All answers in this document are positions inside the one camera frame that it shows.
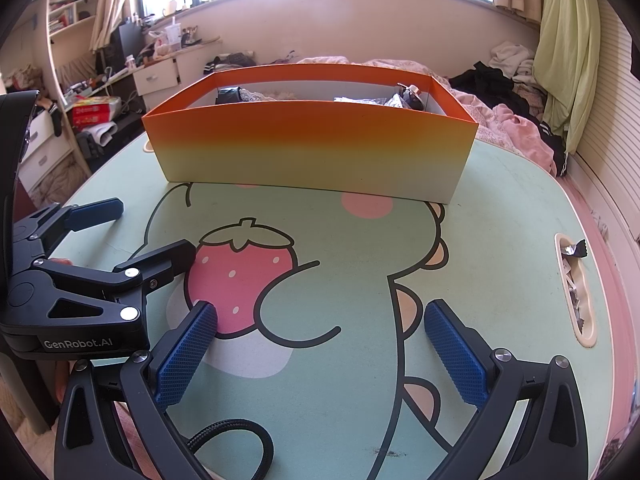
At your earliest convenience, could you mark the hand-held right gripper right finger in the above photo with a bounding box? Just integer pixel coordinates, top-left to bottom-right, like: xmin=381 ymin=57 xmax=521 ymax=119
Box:
xmin=424 ymin=299 xmax=588 ymax=480

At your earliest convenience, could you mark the black braided cable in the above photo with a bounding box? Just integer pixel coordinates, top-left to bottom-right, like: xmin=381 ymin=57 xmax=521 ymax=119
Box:
xmin=187 ymin=420 xmax=275 ymax=480

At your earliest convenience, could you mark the beige curtain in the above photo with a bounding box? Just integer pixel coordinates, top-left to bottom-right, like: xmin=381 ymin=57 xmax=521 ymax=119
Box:
xmin=90 ymin=0 xmax=142 ymax=54

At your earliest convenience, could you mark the striped clothes heap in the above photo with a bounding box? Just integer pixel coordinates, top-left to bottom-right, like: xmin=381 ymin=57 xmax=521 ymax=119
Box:
xmin=203 ymin=51 xmax=256 ymax=79

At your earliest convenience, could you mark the pile of small wrappers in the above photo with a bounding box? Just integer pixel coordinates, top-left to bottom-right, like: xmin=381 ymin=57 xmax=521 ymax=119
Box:
xmin=564 ymin=259 xmax=594 ymax=332

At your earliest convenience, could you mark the white clothes pile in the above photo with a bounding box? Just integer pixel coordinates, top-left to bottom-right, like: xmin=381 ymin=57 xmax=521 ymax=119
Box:
xmin=489 ymin=42 xmax=537 ymax=87

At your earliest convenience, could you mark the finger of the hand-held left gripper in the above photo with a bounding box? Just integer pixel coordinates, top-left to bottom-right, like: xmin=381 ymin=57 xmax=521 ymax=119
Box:
xmin=14 ymin=198 xmax=125 ymax=261
xmin=32 ymin=239 xmax=197 ymax=322

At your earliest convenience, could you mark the orange gradient cardboard box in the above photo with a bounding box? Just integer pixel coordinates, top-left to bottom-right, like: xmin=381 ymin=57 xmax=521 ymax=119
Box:
xmin=141 ymin=62 xmax=480 ymax=205

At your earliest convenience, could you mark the silver foil wrapper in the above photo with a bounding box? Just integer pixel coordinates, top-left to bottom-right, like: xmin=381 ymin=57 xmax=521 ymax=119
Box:
xmin=333 ymin=94 xmax=401 ymax=109

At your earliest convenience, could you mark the red and white packet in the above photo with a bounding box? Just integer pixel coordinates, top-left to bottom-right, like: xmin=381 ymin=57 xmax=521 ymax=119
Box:
xmin=70 ymin=96 xmax=124 ymax=129

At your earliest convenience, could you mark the light green curtain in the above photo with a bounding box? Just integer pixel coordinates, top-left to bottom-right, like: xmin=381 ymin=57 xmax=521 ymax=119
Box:
xmin=532 ymin=0 xmax=602 ymax=154

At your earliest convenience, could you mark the plastic cup with straw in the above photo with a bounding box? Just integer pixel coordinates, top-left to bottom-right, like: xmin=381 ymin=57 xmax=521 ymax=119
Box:
xmin=164 ymin=16 xmax=182 ymax=54

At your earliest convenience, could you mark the white drawer cabinet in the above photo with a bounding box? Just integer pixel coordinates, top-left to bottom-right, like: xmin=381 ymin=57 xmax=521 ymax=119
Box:
xmin=132 ymin=55 xmax=181 ymax=97

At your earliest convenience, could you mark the green cartoon-print desktop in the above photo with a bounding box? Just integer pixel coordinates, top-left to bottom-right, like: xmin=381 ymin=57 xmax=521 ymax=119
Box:
xmin=59 ymin=135 xmax=622 ymax=480

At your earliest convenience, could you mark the person's left hand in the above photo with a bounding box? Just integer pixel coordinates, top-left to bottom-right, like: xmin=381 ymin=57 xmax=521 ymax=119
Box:
xmin=50 ymin=357 xmax=96 ymax=406

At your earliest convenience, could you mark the black clothes pile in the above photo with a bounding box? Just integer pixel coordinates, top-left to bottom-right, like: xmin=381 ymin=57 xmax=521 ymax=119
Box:
xmin=449 ymin=61 xmax=542 ymax=117

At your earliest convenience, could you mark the white wall shelf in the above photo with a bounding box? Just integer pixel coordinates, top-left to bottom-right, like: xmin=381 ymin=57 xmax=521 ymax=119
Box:
xmin=46 ymin=0 xmax=101 ymax=67

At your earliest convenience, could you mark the pink blanket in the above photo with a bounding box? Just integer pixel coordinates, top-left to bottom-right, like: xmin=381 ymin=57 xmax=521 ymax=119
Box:
xmin=259 ymin=56 xmax=562 ymax=177

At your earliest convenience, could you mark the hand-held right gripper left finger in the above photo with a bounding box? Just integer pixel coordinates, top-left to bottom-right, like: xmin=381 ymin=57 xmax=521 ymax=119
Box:
xmin=54 ymin=301 xmax=219 ymax=480

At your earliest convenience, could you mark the black lace-trimmed cloth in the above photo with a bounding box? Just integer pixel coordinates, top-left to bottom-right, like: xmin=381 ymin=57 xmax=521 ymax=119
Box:
xmin=216 ymin=86 xmax=272 ymax=106

